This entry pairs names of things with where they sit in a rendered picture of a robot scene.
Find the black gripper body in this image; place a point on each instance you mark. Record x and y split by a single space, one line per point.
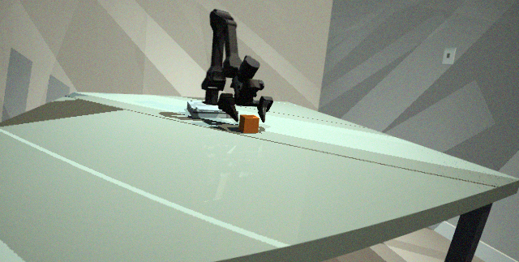
244 100

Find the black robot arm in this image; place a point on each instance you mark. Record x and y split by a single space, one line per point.
224 36

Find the orange block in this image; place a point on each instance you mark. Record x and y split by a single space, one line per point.
248 123

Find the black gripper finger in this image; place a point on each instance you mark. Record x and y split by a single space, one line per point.
229 108
263 109

